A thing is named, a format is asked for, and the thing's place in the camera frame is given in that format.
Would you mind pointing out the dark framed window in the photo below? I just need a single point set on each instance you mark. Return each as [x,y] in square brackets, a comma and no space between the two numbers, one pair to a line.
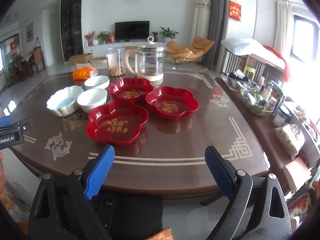
[303,40]

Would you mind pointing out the black television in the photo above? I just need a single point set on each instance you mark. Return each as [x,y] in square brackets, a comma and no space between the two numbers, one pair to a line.
[132,30]

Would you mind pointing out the framed wall picture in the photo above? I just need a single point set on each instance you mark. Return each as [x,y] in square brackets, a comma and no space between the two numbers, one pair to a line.
[29,32]

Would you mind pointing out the tray of black items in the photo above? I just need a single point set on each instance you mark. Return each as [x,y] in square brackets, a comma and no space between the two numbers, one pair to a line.
[236,80]

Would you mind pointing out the small potted plant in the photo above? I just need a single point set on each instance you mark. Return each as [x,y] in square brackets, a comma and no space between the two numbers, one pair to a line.
[155,35]

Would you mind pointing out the red flowers in vase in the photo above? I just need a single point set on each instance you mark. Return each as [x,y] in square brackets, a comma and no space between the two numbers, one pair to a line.
[89,36]

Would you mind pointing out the dark display cabinet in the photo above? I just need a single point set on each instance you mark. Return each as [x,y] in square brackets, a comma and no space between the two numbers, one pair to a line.
[72,25]

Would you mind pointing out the glass electric kettle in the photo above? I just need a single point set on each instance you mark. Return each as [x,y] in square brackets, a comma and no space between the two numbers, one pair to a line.
[150,62]

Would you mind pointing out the green potted plant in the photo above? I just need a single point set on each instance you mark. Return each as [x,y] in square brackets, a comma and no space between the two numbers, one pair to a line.
[103,37]

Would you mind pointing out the white bowl with black rim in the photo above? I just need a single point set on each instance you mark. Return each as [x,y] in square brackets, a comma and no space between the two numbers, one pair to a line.
[96,81]

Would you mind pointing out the red flower-shaped plate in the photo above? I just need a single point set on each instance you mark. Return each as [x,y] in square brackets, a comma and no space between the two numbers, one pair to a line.
[172,105]
[130,93]
[117,130]

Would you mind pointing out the group of cosmetic bottles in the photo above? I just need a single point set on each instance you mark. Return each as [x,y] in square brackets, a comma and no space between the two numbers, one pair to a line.
[266,90]

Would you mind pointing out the red wall hanging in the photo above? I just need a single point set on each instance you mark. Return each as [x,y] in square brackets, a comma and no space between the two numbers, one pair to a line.
[235,10]

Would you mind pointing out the white bowl with blue flowers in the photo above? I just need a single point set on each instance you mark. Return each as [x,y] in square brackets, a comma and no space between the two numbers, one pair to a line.
[92,98]

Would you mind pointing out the ceiling lamp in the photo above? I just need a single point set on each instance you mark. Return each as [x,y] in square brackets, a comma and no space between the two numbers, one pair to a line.
[12,18]

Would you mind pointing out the wooden crib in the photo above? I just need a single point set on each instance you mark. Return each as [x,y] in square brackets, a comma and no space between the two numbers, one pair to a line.
[231,62]

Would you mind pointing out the large leafy potted plant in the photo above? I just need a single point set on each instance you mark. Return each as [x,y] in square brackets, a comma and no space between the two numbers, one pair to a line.
[168,33]

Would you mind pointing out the white curtain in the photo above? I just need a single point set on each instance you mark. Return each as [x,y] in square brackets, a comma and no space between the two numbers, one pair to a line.
[283,27]

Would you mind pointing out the colourful rug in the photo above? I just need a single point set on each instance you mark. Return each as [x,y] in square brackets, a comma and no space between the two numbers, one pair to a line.
[15,205]

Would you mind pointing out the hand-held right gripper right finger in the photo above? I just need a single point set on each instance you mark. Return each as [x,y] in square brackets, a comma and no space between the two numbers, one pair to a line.
[220,172]

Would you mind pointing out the round white vase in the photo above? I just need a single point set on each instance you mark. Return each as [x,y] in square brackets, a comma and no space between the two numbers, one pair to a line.
[95,42]

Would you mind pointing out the grey curtain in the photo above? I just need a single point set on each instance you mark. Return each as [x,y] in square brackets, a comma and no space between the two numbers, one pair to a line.
[217,25]

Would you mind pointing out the person's left hand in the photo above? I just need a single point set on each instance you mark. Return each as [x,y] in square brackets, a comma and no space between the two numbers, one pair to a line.
[2,180]

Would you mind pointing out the green stool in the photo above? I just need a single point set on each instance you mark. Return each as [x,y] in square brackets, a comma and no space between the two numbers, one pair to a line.
[248,70]

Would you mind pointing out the covered standing air conditioner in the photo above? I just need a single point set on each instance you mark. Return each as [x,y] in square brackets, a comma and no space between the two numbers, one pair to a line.
[202,22]

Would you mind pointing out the colourful patterned blanket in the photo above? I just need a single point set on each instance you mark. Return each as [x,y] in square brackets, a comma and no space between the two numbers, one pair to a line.
[303,205]

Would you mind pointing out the open cardboard box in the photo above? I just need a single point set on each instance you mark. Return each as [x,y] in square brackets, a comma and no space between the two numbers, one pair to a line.
[80,59]

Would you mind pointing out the scalloped bowl with lemon print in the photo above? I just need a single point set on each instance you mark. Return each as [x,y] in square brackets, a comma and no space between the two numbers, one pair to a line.
[62,102]

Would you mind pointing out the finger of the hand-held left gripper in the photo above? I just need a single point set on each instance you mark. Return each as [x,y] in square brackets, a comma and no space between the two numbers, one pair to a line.
[25,124]
[4,119]

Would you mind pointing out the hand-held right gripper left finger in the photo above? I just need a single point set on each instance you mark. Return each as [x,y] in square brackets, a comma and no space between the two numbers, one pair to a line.
[98,172]

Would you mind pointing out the flat cardboard carton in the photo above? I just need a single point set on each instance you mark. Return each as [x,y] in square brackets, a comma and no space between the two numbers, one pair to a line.
[98,61]

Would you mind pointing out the brown book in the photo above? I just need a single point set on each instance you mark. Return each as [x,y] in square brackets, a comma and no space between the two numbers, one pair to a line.
[296,173]

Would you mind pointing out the orange tissue pack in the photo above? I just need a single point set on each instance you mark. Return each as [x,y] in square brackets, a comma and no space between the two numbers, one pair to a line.
[83,73]

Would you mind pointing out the glass basket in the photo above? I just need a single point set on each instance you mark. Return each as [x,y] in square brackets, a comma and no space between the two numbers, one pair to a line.
[257,110]

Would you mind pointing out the white pillow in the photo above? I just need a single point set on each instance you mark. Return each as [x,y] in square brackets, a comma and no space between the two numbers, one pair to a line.
[240,46]

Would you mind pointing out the orange lounge chair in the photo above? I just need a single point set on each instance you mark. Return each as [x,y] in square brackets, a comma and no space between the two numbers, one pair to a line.
[197,46]

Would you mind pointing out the silver tin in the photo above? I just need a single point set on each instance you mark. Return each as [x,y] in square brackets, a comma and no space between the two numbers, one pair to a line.
[281,117]

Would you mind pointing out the red gift box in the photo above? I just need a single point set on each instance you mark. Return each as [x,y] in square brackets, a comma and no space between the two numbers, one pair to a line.
[111,39]

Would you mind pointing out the patterned bag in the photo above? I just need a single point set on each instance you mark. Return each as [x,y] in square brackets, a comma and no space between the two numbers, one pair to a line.
[290,140]

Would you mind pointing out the red cloth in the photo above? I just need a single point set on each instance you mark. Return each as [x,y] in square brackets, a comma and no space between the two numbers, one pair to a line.
[281,60]

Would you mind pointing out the clear snack jar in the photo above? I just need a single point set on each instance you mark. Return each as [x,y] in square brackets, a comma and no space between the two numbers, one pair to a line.
[115,60]

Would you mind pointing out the white television cabinet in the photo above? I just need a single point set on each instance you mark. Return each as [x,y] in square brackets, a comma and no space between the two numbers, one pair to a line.
[100,48]

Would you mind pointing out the brown side table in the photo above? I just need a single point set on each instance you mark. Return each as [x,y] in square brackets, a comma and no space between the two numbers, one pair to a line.
[252,132]

